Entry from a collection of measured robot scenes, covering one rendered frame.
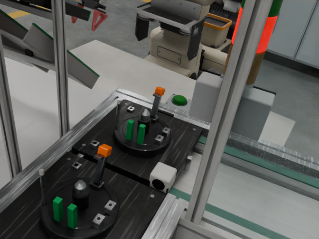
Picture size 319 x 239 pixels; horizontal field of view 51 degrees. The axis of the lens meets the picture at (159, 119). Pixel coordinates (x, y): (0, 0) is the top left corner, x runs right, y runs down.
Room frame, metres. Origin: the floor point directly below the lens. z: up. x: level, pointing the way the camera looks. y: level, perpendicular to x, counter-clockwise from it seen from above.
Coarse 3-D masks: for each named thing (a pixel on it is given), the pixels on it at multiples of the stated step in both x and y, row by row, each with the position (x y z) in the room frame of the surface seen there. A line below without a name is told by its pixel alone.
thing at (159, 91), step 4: (156, 88) 0.69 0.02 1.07; (160, 88) 0.69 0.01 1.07; (164, 88) 0.71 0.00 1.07; (156, 92) 0.69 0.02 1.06; (160, 92) 0.69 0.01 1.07; (156, 96) 0.67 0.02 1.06; (160, 96) 0.69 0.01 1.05; (156, 100) 0.69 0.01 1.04; (160, 100) 0.69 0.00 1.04; (156, 104) 0.68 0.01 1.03; (152, 108) 0.68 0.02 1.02; (156, 108) 0.68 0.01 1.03; (152, 112) 0.68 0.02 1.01; (156, 112) 0.68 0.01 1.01; (152, 116) 0.67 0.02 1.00
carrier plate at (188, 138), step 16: (112, 112) 0.71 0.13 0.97; (128, 112) 0.72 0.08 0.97; (96, 128) 0.63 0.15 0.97; (112, 128) 0.64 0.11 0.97; (176, 128) 0.68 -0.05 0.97; (192, 128) 0.70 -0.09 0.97; (80, 144) 0.57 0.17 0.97; (112, 144) 0.58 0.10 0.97; (176, 144) 0.62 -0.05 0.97; (192, 144) 0.63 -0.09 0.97; (96, 160) 0.53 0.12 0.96; (112, 160) 0.53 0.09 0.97; (128, 160) 0.54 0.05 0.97; (144, 160) 0.55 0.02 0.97; (160, 160) 0.56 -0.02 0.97; (176, 160) 0.56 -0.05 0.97; (128, 176) 0.51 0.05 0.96; (144, 176) 0.50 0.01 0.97; (176, 176) 0.52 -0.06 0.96
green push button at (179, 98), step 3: (174, 96) 0.83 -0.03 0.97; (177, 96) 0.83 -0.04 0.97; (180, 96) 0.84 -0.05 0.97; (183, 96) 0.84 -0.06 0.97; (174, 99) 0.82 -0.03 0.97; (177, 99) 0.82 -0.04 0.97; (180, 99) 0.82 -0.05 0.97; (183, 99) 0.82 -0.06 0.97; (186, 99) 0.83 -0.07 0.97; (174, 102) 0.81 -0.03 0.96; (177, 102) 0.81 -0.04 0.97; (180, 102) 0.81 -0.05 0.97; (183, 102) 0.81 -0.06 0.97
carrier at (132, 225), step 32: (64, 160) 0.51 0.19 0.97; (32, 192) 0.41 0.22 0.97; (64, 192) 0.41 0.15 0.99; (96, 192) 0.42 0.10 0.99; (128, 192) 0.45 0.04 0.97; (160, 192) 0.46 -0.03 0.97; (0, 224) 0.33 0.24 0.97; (32, 224) 0.34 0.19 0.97; (64, 224) 0.34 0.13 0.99; (96, 224) 0.34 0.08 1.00; (128, 224) 0.37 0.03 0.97
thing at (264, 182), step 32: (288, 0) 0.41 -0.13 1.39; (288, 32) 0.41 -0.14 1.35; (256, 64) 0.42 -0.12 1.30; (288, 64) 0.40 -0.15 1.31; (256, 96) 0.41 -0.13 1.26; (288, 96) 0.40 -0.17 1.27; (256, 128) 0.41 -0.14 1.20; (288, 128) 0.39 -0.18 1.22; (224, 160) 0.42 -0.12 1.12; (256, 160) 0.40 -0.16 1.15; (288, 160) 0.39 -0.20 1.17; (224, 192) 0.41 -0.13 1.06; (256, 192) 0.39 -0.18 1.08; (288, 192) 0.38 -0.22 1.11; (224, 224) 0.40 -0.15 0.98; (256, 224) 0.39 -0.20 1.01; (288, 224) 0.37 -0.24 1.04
